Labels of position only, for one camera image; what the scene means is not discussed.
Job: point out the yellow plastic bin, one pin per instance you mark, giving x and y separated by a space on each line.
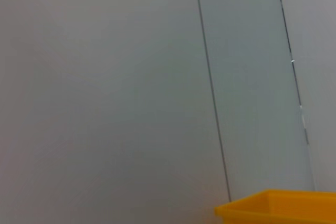
275 208

